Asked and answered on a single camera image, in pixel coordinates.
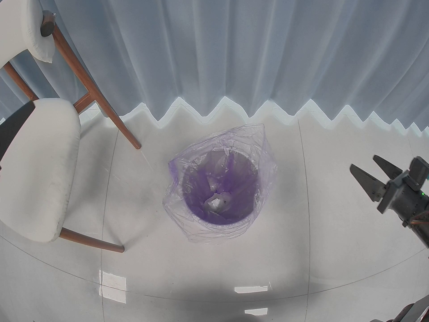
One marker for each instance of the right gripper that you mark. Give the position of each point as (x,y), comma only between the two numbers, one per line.
(402,196)

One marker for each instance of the purple plastic bag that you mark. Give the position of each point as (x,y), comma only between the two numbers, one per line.
(264,173)

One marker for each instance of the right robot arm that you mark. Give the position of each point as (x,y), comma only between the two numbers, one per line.
(422,233)

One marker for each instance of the white trash bin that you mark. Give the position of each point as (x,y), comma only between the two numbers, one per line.
(219,225)

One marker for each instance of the crumpled white paper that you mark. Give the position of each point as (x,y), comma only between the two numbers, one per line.
(217,205)

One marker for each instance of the pale blue curtain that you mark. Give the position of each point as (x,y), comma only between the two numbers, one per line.
(234,45)

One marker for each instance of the white cushioned wooden chair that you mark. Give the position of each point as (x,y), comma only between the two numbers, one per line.
(40,163)

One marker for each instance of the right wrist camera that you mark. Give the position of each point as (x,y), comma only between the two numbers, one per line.
(419,171)

